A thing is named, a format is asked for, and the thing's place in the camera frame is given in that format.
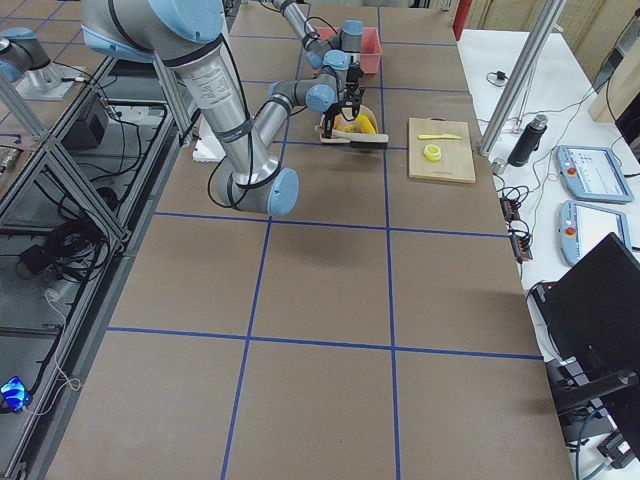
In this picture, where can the black monitor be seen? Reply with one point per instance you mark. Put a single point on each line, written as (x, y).
(592, 316)

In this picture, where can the beige brush black bristles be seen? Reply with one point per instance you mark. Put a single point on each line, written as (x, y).
(362, 140)

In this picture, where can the pink plastic bin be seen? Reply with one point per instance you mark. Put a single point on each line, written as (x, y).
(367, 63)

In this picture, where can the aluminium frame post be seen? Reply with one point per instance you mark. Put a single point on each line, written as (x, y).
(524, 65)

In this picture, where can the bamboo cutting board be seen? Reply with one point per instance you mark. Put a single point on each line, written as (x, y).
(456, 165)

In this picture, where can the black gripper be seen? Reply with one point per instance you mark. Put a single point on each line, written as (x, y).
(356, 80)
(334, 113)

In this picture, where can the lower teach pendant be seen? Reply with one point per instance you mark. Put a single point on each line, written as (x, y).
(582, 226)

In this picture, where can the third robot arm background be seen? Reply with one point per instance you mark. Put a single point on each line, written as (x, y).
(26, 64)

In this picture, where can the black power strip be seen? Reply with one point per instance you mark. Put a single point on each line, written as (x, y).
(518, 230)

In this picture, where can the teach pendant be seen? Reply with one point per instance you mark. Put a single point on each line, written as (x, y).
(582, 226)
(592, 174)

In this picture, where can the upper teach pendant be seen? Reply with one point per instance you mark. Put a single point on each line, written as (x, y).
(592, 174)

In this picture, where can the black water bottle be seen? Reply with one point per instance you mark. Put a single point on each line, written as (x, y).
(529, 141)

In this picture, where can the tan toy ginger root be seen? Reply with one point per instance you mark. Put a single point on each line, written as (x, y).
(342, 125)

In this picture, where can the yellow plastic knife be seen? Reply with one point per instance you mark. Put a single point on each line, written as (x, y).
(445, 136)

